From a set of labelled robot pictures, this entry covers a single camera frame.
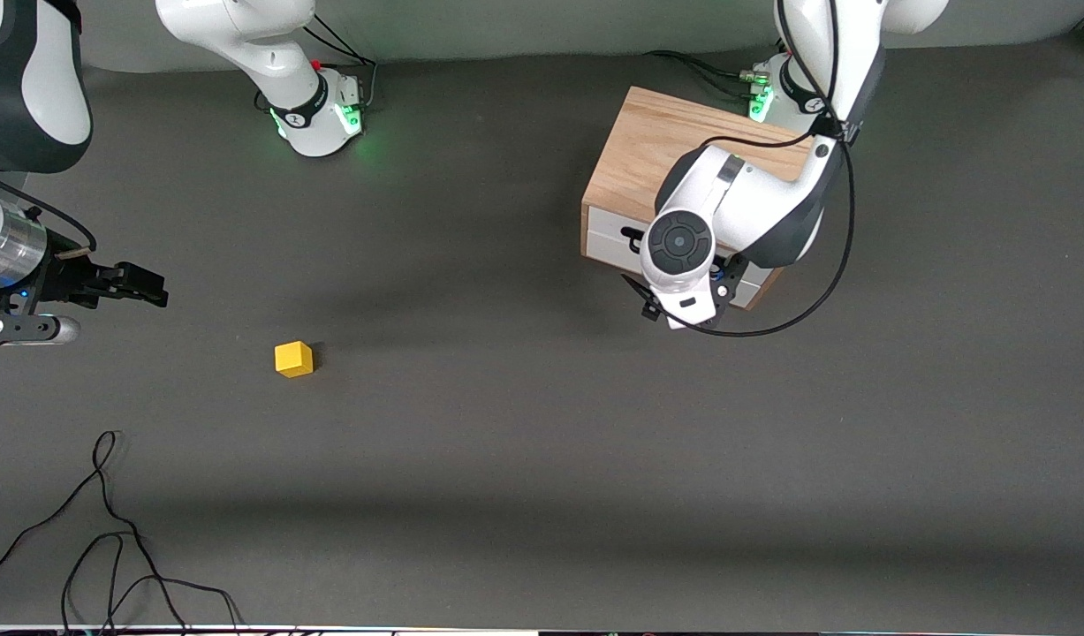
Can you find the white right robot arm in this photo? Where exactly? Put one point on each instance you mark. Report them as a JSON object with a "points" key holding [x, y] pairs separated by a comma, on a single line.
{"points": [[259, 44]]}

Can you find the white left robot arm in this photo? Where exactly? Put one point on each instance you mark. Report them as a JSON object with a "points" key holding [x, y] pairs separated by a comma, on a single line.
{"points": [[754, 203]]}

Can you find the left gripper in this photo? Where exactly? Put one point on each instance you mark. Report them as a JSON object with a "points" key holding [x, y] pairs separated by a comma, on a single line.
{"points": [[649, 312]]}

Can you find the yellow cube block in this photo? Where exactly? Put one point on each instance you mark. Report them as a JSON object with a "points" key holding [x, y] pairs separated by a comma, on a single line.
{"points": [[293, 359]]}

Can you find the wooden drawer cabinet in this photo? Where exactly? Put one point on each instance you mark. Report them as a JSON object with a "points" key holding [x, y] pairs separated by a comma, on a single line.
{"points": [[648, 150]]}

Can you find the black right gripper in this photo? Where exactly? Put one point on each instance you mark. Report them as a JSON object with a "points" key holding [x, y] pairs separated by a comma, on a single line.
{"points": [[67, 279]]}

